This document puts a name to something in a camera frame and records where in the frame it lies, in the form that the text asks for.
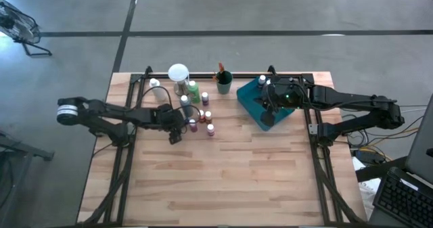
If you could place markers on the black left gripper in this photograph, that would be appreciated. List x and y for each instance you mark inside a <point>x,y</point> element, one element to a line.
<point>172,118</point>

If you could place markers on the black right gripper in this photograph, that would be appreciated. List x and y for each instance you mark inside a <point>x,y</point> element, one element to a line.
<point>287,92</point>

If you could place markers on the teal plastic bin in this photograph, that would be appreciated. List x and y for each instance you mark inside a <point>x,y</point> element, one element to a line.
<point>250,103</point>

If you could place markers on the magenta paint bottle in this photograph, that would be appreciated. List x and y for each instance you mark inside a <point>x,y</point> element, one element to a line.
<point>193,125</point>

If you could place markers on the dark green plastic cup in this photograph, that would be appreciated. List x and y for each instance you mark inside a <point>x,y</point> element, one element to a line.
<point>225,86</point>

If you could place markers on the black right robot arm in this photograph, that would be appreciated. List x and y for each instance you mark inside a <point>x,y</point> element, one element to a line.
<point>352,99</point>

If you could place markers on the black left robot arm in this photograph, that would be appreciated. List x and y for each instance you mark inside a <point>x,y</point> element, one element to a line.
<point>128,113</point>

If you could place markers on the large dark grey paint bottle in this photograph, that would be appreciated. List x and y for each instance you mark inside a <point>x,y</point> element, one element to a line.
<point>185,103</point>

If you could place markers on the orange paint bottle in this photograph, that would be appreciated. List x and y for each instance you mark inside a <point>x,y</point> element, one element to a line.
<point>202,115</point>

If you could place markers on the large green paint bottle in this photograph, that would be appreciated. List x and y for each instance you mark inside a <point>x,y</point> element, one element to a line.
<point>194,92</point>

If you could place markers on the yellow paint bottle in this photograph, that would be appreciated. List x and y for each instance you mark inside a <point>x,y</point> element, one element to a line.
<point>208,116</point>

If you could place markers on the purple paint bottle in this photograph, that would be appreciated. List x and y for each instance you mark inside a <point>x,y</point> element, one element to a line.
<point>205,98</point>

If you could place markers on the pink paint bottle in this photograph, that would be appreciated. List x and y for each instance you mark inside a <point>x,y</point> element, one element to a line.
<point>210,130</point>

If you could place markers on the tall white plastic bottle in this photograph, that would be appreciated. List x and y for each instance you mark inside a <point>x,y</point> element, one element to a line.
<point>155,86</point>

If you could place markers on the white round lamp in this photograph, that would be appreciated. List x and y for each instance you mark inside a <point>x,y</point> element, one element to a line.
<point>178,72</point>

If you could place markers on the black power adapter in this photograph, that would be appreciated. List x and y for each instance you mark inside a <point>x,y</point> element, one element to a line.
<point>368,157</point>

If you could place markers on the black stand bar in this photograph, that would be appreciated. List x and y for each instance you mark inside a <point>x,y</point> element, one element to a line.
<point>380,170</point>

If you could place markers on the white paper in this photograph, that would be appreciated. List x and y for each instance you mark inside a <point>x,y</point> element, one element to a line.
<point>368,190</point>

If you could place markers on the grey monitor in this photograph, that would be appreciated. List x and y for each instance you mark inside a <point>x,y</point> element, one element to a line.
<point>423,143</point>

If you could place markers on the black keyboard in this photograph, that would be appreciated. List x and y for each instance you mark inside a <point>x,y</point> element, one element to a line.
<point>402,202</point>

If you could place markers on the black floor fan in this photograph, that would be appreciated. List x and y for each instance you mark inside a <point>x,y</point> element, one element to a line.
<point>17,25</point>

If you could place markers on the black aluminium table frame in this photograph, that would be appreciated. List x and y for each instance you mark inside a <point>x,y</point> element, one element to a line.
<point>243,75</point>

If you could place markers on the grey metal bracket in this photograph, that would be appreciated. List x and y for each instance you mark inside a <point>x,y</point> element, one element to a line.
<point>313,129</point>

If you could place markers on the black side table frame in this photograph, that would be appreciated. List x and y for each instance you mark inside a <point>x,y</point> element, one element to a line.
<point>23,147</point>

